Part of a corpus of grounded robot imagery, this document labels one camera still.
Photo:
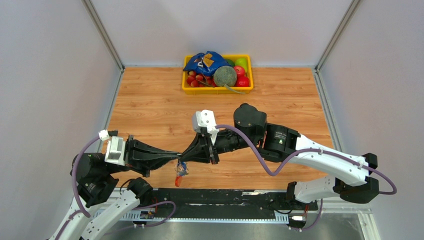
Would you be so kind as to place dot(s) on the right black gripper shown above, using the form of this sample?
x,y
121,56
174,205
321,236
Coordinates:
x,y
201,149

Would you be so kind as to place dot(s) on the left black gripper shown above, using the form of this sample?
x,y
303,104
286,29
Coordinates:
x,y
138,154

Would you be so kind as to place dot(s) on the red handled key ring holder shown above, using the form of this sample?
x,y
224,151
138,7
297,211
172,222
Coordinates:
x,y
181,169

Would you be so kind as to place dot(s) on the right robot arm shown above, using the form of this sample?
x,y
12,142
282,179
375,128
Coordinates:
x,y
347,176

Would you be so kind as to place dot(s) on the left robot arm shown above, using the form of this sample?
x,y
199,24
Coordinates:
x,y
93,184

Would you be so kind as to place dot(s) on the yellow plastic bin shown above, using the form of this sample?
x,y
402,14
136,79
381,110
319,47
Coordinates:
x,y
221,90

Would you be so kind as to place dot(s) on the bunch of red fruits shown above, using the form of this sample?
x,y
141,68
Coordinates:
x,y
198,80

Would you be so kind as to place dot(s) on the green melon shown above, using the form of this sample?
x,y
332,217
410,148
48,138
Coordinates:
x,y
225,76

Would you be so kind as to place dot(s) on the red tomato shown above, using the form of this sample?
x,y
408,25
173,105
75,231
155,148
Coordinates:
x,y
242,81

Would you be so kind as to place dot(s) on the blue snack bag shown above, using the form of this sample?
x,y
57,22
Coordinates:
x,y
205,63

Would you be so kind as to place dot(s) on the red apple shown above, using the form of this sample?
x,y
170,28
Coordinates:
x,y
239,70

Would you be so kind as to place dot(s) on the green apple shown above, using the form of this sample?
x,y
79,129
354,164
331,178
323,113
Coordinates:
x,y
242,62

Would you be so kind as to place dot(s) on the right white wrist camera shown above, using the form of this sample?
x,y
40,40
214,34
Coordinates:
x,y
205,119

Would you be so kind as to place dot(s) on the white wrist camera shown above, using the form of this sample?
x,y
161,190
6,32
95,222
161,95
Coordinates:
x,y
115,149
205,119

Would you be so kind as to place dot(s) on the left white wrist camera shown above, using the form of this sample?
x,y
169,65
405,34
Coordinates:
x,y
115,149

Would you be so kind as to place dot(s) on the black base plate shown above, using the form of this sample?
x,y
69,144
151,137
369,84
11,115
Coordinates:
x,y
214,204

